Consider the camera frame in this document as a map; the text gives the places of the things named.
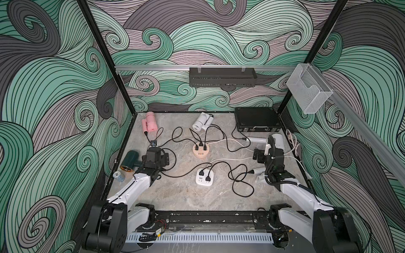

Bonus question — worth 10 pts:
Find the black cable of pink dryer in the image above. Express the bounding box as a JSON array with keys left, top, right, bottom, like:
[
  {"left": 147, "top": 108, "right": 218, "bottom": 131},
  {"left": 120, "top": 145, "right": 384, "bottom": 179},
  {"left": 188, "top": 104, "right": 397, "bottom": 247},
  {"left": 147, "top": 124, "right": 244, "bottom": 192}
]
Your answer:
[{"left": 144, "top": 126, "right": 198, "bottom": 151}]

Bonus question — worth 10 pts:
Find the black cable of green dryer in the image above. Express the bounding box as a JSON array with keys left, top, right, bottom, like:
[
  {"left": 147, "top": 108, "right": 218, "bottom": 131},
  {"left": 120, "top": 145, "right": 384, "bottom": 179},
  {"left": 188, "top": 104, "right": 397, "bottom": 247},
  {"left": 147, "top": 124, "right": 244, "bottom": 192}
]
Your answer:
[{"left": 158, "top": 148, "right": 213, "bottom": 178}]

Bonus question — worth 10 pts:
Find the black cable of white dryer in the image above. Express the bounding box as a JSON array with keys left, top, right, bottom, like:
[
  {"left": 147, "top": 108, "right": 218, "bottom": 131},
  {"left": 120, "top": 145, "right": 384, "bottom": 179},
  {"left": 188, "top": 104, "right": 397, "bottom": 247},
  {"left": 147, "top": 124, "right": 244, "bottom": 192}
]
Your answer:
[{"left": 204, "top": 124, "right": 251, "bottom": 153}]

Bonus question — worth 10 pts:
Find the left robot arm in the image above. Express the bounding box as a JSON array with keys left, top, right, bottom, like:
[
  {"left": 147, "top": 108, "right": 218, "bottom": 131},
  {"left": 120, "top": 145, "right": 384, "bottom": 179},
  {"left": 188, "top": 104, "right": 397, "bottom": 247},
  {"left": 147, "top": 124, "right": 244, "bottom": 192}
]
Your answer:
[{"left": 82, "top": 147, "right": 169, "bottom": 253}]

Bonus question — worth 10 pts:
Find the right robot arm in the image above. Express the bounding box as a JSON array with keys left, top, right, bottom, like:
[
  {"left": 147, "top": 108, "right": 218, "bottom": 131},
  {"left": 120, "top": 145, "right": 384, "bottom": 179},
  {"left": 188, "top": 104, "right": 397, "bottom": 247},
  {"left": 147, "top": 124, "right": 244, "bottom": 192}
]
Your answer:
[{"left": 248, "top": 133, "right": 364, "bottom": 253}]

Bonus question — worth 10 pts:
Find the dark green hair dryer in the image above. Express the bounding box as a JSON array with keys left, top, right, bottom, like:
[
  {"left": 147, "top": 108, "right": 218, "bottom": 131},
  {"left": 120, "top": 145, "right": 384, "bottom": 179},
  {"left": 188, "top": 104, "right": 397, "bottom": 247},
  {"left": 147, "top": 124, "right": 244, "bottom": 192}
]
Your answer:
[{"left": 120, "top": 150, "right": 142, "bottom": 172}]

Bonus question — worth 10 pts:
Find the white folded hair dryer front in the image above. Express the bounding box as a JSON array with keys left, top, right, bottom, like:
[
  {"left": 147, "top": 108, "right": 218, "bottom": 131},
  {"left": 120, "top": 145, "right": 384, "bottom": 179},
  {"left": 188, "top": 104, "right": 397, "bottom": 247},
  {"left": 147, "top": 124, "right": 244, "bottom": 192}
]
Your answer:
[{"left": 252, "top": 167, "right": 266, "bottom": 183}]

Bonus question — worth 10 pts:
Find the small clear bottle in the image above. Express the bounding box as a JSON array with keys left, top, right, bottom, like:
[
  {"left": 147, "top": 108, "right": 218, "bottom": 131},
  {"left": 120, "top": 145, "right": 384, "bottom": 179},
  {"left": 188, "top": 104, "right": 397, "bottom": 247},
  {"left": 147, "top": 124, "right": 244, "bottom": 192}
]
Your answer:
[{"left": 113, "top": 171, "right": 125, "bottom": 183}]

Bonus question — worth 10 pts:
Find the pink hair dryer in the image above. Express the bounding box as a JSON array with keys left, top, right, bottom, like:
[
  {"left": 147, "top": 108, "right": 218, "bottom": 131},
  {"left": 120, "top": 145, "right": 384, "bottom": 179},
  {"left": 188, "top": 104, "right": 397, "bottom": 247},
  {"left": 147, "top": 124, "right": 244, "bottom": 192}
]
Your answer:
[{"left": 141, "top": 112, "right": 158, "bottom": 133}]

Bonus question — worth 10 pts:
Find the black ribbed carrying case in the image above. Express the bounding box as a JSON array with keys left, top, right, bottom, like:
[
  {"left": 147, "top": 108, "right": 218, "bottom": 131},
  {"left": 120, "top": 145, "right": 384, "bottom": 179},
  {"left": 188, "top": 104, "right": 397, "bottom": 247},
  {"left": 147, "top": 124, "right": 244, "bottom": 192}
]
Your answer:
[{"left": 234, "top": 107, "right": 282, "bottom": 132}]

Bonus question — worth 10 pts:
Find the round pink power strip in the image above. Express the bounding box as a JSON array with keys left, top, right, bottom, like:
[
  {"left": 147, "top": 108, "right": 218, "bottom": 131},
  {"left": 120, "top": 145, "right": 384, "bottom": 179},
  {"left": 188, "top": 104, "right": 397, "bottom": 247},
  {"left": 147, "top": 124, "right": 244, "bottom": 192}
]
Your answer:
[{"left": 192, "top": 144, "right": 210, "bottom": 159}]

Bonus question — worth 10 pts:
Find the white square power strip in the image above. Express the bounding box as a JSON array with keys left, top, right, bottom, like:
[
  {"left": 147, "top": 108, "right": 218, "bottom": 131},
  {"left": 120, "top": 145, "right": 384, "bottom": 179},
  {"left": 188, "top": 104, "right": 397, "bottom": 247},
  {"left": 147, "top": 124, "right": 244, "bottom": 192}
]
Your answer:
[{"left": 195, "top": 168, "right": 214, "bottom": 187}]

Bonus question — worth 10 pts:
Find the white hair dryer straight handle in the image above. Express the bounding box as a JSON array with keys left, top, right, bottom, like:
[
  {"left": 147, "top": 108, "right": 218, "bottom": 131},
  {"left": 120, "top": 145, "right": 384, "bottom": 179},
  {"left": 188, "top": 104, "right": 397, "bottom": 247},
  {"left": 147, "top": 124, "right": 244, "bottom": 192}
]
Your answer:
[{"left": 246, "top": 133, "right": 285, "bottom": 151}]

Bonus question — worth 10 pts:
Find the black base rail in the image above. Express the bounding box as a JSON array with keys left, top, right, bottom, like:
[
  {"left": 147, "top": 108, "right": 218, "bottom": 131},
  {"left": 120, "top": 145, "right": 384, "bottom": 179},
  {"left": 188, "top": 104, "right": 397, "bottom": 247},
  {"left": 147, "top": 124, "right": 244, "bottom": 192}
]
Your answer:
[{"left": 155, "top": 209, "right": 283, "bottom": 231}]

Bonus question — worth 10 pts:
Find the clear plastic wall holder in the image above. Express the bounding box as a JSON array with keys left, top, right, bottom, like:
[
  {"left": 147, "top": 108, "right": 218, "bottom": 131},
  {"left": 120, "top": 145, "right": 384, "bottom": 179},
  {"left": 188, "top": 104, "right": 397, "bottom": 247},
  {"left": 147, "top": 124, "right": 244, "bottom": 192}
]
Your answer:
[{"left": 286, "top": 63, "right": 333, "bottom": 114}]

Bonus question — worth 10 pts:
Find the black wall shelf tray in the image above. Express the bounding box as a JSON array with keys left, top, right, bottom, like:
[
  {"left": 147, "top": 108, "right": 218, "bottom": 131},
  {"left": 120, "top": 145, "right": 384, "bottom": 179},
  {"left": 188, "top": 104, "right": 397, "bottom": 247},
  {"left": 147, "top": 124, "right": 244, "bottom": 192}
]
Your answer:
[{"left": 189, "top": 67, "right": 257, "bottom": 91}]

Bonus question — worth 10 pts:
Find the white slotted cable duct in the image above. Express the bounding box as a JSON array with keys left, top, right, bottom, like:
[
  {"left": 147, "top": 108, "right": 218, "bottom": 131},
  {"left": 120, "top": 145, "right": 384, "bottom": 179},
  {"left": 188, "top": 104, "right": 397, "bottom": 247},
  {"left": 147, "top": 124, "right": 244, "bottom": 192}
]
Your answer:
[{"left": 126, "top": 232, "right": 274, "bottom": 244}]

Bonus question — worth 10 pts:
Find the aluminium wall rail back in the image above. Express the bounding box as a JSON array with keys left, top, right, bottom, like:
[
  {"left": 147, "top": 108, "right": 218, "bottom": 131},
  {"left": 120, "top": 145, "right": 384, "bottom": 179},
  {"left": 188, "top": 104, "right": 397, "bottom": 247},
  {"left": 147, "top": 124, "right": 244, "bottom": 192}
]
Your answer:
[{"left": 114, "top": 64, "right": 298, "bottom": 73}]

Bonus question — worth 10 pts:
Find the aluminium wall rail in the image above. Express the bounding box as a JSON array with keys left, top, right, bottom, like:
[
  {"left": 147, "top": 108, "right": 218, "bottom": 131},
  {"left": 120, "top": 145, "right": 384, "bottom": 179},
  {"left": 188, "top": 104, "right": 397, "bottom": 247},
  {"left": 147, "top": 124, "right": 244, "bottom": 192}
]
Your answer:
[
  {"left": 114, "top": 64, "right": 298, "bottom": 73},
  {"left": 313, "top": 66, "right": 405, "bottom": 184}
]

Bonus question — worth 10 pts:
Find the aluminium wall rail right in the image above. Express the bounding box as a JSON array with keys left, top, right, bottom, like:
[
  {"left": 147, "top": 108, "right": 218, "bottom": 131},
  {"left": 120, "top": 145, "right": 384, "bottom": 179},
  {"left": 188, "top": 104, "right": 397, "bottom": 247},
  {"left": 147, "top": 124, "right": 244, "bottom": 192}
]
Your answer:
[{"left": 313, "top": 66, "right": 405, "bottom": 184}]

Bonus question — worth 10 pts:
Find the black corner frame post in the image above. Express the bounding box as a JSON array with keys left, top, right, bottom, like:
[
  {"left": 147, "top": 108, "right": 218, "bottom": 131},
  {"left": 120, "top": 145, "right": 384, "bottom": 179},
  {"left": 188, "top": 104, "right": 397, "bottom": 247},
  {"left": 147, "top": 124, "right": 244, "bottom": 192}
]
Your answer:
[{"left": 277, "top": 1, "right": 347, "bottom": 115}]

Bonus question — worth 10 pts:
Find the black left corner post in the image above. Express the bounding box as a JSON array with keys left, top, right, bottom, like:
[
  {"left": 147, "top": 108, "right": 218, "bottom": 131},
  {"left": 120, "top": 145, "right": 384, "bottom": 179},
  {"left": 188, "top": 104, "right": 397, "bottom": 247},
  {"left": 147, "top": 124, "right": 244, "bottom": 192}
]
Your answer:
[{"left": 77, "top": 0, "right": 136, "bottom": 116}]

